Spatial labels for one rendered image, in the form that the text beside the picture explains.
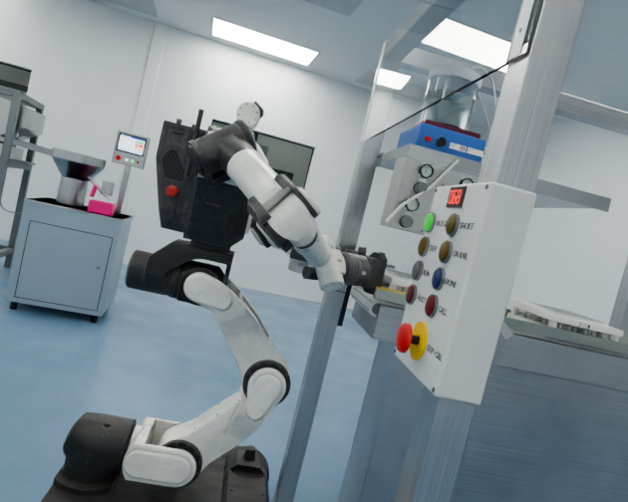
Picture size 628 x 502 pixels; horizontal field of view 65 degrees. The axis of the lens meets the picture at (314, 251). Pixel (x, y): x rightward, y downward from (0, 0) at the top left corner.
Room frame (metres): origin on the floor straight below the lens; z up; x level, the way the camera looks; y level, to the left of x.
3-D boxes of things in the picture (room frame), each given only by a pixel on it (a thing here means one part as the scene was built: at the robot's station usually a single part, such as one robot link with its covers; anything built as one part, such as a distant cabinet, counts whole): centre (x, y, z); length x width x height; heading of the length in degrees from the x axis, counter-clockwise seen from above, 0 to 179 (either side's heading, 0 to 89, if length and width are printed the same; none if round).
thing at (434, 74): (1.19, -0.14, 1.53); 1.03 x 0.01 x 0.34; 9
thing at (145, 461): (1.45, 0.30, 0.28); 0.21 x 0.20 x 0.13; 98
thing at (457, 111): (1.50, -0.29, 1.52); 0.15 x 0.15 x 0.19
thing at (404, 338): (0.65, -0.16, 0.95); 0.04 x 0.04 x 0.04; 9
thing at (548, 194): (1.57, -0.46, 1.31); 0.62 x 0.38 x 0.04; 99
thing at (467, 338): (0.65, -0.19, 1.03); 0.17 x 0.06 x 0.26; 9
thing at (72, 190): (3.61, 1.76, 0.95); 0.49 x 0.36 x 0.38; 104
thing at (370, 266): (1.39, -0.15, 0.96); 0.12 x 0.10 x 0.13; 131
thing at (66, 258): (3.57, 1.71, 0.38); 0.63 x 0.57 x 0.76; 104
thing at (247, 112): (1.45, 0.28, 1.31); 0.10 x 0.07 x 0.09; 8
